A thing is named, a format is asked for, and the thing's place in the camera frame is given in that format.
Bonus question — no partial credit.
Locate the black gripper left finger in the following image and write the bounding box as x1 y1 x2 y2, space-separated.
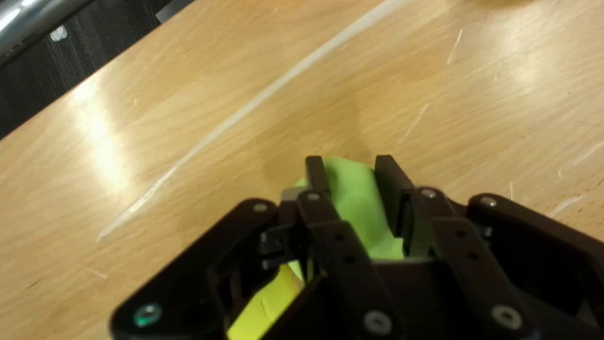
304 156 332 197

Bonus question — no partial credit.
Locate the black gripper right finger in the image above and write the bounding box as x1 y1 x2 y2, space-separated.
374 156 415 231

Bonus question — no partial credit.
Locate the light green dimpled ball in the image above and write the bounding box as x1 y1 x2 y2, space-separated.
228 158 404 340

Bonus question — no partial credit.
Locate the metal cart handle rail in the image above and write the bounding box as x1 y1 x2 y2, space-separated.
0 0 93 65

